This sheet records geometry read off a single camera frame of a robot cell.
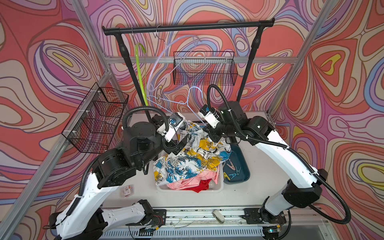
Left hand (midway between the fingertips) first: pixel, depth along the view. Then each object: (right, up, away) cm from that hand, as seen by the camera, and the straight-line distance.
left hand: (179, 125), depth 54 cm
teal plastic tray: (+33, -21, +40) cm, 56 cm away
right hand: (+11, -3, +13) cm, 17 cm away
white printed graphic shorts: (+9, -14, +25) cm, 30 cm away
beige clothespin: (+28, -24, +35) cm, 52 cm away
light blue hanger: (-24, +20, +62) cm, 69 cm away
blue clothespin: (+29, -29, +33) cm, 52 cm away
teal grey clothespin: (+31, -27, +34) cm, 54 cm away
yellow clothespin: (+24, -30, +33) cm, 50 cm away
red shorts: (+10, -31, +23) cm, 40 cm away
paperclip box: (-30, -35, +27) cm, 54 cm away
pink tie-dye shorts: (+11, -26, +23) cm, 36 cm away
